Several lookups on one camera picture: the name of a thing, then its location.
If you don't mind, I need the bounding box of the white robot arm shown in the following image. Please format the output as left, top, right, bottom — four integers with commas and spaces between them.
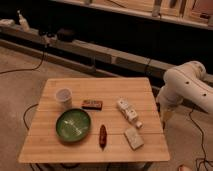
156, 61, 213, 124

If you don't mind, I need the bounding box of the small dark rectangular box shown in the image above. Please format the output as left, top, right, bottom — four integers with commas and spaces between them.
82, 100, 103, 110

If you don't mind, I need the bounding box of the wooden table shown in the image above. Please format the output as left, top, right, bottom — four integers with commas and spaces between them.
18, 77, 170, 163

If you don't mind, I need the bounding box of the brown sausage-shaped object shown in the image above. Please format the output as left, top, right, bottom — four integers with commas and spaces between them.
99, 125, 107, 149

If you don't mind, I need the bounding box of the green round bowl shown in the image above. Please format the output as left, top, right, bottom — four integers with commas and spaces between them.
55, 108, 91, 143

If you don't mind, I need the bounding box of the white sponge block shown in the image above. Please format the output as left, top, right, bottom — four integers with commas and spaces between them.
124, 127, 144, 150

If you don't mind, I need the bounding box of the black round object on ledge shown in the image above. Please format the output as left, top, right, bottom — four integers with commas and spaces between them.
57, 28, 76, 42

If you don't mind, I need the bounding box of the white spray bottle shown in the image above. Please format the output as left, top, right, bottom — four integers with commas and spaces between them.
17, 11, 30, 31

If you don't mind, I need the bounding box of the black cable on floor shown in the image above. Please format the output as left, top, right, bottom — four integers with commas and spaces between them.
0, 44, 48, 76

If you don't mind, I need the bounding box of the black cable by robot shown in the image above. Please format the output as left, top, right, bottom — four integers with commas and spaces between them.
188, 107, 213, 171

